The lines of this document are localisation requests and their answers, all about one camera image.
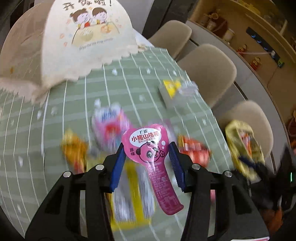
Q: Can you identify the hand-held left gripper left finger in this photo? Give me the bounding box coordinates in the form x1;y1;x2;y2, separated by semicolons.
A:
24;143;126;241

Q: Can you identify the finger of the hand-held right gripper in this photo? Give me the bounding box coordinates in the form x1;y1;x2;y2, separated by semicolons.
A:
238;156;277;186

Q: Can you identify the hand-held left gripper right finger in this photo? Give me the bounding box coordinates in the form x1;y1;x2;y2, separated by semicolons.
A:
169;142;270;241

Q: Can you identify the orange snack packet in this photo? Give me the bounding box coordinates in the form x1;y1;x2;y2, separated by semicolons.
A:
240;131;254;152

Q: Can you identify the red snack packet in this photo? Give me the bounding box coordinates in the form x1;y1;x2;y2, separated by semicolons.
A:
178;134;212;166

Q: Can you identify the yellow white snack packet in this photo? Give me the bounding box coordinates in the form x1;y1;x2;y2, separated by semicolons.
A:
110;159;156;227

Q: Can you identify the magenta panda print packet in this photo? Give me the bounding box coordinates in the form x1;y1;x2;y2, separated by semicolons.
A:
121;124;184;215

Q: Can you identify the pink white packet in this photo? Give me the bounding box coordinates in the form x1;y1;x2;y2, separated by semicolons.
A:
91;104;131;149

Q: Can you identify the gold orange candy wrapper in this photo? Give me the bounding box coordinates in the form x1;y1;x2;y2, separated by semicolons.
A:
60;129;90;172

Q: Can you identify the orange fuzzy cloth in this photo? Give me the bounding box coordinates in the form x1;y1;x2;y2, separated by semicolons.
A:
274;207;286;232

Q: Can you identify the beige dining chair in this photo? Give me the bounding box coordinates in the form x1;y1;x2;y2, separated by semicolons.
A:
177;44;238;108
218;100;275;168
148;20;193;59

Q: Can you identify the large dark red gift bag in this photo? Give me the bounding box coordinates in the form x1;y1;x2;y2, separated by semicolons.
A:
287;111;296;142

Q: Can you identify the clear acrylic napkin holder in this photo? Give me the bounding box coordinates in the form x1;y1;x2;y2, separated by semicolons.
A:
158;80;199;108

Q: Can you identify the white sideboard cabinet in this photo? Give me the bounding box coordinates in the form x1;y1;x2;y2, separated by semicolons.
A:
186;20;296;150

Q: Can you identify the green checked tablecloth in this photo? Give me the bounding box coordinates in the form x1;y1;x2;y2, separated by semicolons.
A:
0;45;233;241

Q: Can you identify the black power socket track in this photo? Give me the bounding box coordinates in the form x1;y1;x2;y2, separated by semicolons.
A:
246;27;285;68

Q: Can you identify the cartoon print mesh food cover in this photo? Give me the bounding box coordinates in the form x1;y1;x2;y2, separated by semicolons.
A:
0;0;149;107

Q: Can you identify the white yellow cup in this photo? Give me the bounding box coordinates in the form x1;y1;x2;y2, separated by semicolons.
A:
223;29;234;42

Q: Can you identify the dark red bag with flower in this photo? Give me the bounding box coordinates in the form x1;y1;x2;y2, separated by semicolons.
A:
203;9;228;38

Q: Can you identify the yellow shelf toy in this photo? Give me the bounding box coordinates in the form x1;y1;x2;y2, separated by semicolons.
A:
238;0;262;15

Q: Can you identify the dark grey tall panel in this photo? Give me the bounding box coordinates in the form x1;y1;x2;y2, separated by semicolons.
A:
149;0;200;26

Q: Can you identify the black power cable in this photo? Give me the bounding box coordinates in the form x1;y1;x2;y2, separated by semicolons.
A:
268;65;281;93

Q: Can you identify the white charger cable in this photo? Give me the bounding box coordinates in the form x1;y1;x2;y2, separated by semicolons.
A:
240;51;276;57

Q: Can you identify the wooden wall shelf unit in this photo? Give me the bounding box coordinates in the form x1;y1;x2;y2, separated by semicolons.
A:
190;0;296;78

